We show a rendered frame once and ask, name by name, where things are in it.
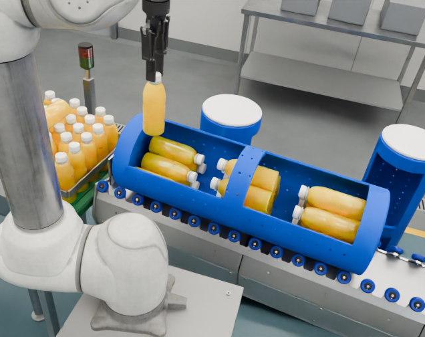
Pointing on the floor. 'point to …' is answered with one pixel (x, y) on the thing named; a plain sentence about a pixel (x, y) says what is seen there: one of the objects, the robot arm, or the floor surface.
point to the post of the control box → (49, 312)
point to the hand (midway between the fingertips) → (154, 67)
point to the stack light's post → (89, 95)
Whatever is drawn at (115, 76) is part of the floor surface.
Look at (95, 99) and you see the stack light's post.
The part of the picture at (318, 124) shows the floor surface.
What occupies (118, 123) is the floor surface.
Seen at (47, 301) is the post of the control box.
